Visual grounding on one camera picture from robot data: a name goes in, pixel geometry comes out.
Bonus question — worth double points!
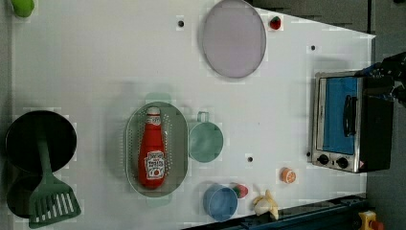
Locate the red felt ketchup bottle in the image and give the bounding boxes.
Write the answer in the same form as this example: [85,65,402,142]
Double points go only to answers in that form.
[138,106,166,190]

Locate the green mug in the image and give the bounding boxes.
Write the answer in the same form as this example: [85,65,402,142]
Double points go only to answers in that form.
[189,111,224,163]

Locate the grey round plate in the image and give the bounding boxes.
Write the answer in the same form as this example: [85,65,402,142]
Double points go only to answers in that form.
[202,0,266,79]

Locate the red strawberry near bowl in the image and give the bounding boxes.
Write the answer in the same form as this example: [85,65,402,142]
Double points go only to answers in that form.
[233,184,249,198]

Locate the blue bowl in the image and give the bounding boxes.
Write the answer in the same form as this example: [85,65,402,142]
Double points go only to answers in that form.
[203,184,238,221]

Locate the orange slice toy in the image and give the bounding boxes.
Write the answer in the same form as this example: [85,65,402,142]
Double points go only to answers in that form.
[281,168,296,184]

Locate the yellow banana toy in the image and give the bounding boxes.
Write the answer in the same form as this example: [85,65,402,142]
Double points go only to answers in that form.
[253,190,279,220]

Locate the red strawberry near plate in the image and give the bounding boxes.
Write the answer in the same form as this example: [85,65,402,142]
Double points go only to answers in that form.
[269,16,282,30]

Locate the toaster oven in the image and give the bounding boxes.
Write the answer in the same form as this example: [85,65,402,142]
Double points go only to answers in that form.
[310,71,395,173]

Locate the green spatula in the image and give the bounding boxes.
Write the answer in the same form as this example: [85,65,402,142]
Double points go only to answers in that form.
[29,136,81,229]

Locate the black pan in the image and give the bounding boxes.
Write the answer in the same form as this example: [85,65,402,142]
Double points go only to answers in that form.
[5,110,77,173]

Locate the yellow red clamp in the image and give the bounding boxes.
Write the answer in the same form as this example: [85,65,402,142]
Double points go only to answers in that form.
[358,211,385,230]

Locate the green cylinder object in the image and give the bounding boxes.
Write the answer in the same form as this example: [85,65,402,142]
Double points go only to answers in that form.
[11,0,34,18]

